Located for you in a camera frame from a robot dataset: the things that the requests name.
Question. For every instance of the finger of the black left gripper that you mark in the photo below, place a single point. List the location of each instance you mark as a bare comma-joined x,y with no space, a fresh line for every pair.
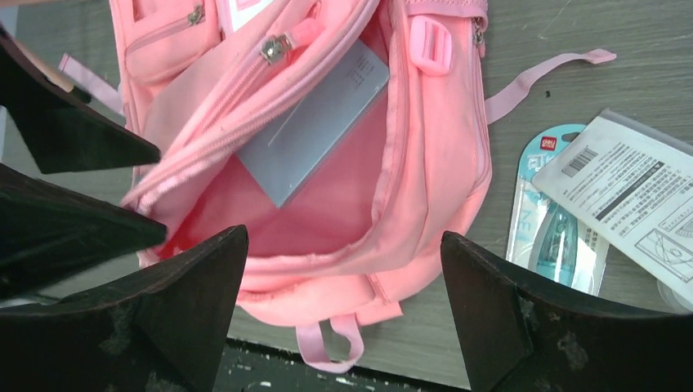
49,233
61,132

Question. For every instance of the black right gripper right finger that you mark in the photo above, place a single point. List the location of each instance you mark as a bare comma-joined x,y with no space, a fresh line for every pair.
520,331

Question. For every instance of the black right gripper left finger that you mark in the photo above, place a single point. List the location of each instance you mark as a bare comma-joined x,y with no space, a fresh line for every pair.
161,328

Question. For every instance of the light blue thin notebook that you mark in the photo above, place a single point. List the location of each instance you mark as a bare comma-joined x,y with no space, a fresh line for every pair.
289,149

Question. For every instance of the pink student backpack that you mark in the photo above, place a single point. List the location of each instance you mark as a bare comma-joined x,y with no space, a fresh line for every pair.
200,79

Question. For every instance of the blue correction tape pack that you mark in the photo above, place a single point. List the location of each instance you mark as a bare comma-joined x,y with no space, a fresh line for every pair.
543,236

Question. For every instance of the clear tape roll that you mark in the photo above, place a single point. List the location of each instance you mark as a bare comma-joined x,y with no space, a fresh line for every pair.
674,296

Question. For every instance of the white packaged toothbrush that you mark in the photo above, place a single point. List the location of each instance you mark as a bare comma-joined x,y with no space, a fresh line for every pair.
632,184

